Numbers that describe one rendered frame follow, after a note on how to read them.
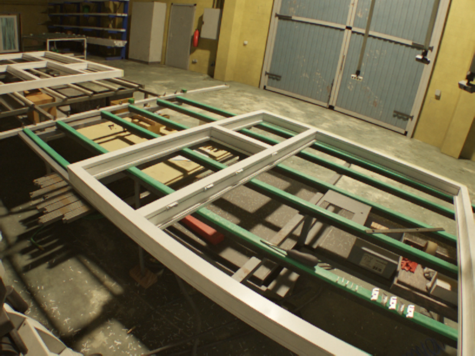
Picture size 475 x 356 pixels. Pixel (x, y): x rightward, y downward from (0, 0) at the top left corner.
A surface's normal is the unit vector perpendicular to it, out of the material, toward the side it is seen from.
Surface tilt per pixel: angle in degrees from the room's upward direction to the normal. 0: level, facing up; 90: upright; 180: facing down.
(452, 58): 90
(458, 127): 90
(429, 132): 90
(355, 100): 90
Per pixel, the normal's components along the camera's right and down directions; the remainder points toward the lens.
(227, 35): -0.54, 0.29
